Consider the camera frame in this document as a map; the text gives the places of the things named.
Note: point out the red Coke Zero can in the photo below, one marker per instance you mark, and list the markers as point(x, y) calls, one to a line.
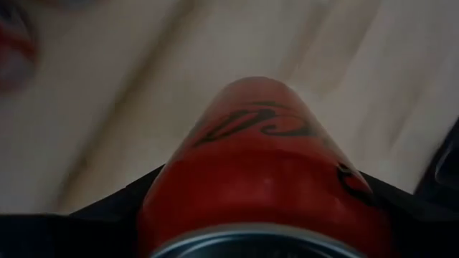
point(258, 179)

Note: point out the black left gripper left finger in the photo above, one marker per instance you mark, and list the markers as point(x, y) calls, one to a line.
point(71, 236)

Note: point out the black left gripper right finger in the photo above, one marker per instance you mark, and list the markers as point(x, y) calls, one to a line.
point(426, 233)

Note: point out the orange Fanta can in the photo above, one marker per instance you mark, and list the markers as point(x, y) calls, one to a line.
point(14, 64)

